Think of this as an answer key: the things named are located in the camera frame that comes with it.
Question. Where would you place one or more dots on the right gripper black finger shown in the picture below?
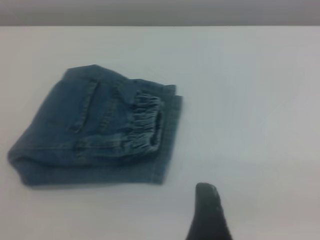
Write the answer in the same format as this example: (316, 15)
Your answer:
(210, 215)

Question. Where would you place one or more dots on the blue denim shorts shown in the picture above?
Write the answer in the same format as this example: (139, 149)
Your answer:
(87, 140)

